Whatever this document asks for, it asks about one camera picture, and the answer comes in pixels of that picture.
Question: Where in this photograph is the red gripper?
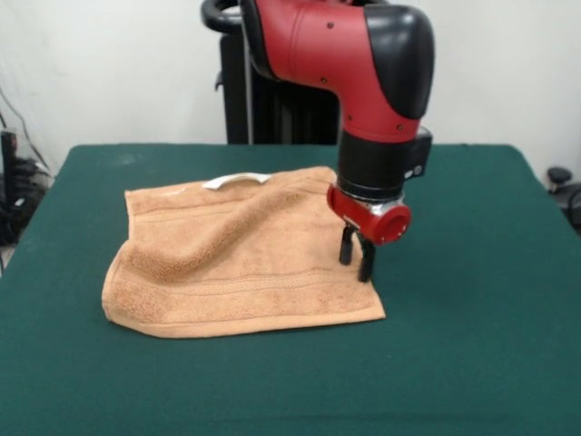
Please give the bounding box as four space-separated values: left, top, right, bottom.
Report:
326 183 413 283

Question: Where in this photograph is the tan terry cloth towel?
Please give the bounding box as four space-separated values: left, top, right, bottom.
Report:
102 165 387 340

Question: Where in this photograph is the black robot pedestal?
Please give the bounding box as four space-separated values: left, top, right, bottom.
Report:
202 0 346 145

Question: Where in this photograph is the black power strip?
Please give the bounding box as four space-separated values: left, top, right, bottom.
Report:
0 130 19 205

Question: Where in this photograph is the dark green table cloth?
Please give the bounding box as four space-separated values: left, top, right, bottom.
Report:
0 144 581 436

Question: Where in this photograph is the thin grey wall cable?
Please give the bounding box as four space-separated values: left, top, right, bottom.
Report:
0 85 49 172

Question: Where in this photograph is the black cable bundle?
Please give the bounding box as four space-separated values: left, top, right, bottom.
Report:
0 156 54 246

